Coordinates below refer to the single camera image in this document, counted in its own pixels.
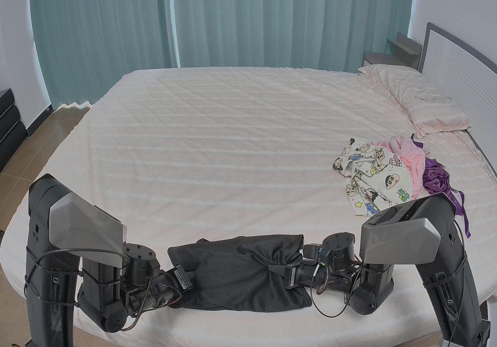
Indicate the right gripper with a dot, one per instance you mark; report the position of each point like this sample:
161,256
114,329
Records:
301,275

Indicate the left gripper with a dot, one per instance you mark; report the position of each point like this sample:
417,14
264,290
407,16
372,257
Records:
174,283

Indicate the black T-shirt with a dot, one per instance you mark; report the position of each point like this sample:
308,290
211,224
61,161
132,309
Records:
233,267

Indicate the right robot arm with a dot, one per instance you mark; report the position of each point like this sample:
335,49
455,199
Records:
435,229

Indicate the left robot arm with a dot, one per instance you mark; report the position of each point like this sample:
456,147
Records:
50,279

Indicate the white printed pyjama top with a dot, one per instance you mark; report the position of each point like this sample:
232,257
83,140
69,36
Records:
372,178

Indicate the bed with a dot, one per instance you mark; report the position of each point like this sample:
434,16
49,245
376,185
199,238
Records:
213,143

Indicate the pink garment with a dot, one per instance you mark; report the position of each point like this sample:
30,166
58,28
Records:
411,159

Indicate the purple garment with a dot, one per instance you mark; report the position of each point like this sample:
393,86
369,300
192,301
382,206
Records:
437,180

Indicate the pale pink pillow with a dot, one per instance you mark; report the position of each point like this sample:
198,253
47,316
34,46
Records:
423,97

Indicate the black chest of drawers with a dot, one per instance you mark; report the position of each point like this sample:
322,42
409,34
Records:
11,124

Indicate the grey bedside table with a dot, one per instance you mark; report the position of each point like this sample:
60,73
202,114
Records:
390,58

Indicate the blue-green curtain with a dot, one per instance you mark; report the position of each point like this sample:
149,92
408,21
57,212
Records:
105,19
291,7

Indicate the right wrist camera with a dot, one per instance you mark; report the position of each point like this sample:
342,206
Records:
312,252

